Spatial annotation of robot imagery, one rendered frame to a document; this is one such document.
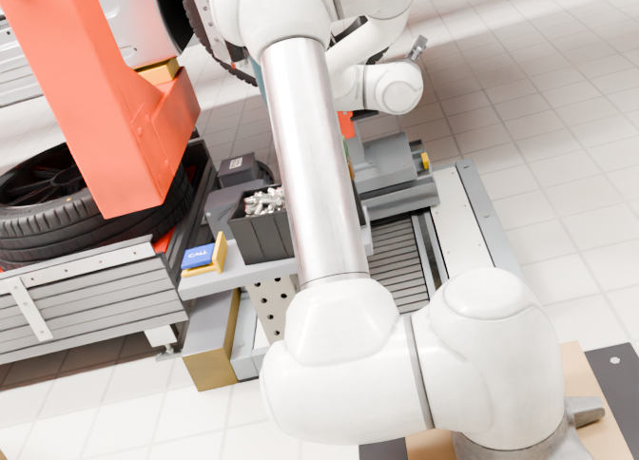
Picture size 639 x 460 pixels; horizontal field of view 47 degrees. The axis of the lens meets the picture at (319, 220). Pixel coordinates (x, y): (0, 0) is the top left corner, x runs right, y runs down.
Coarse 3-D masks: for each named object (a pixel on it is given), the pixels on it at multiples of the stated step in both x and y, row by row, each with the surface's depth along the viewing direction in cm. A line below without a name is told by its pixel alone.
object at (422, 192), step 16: (416, 144) 260; (416, 160) 251; (432, 176) 233; (368, 192) 236; (384, 192) 236; (400, 192) 230; (416, 192) 230; (432, 192) 230; (368, 208) 233; (384, 208) 233; (400, 208) 233; (416, 208) 233
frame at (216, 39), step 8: (200, 0) 199; (200, 8) 200; (208, 8) 200; (208, 16) 202; (208, 24) 203; (208, 32) 204; (216, 32) 204; (216, 40) 209; (216, 48) 206; (224, 48) 206; (216, 56) 207; (224, 56) 207; (248, 56) 211; (248, 64) 208; (360, 64) 208; (248, 72) 209
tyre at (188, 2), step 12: (192, 0) 208; (192, 12) 209; (192, 24) 211; (204, 36) 213; (204, 48) 216; (384, 48) 214; (216, 60) 216; (372, 60) 216; (240, 72) 218; (252, 84) 220
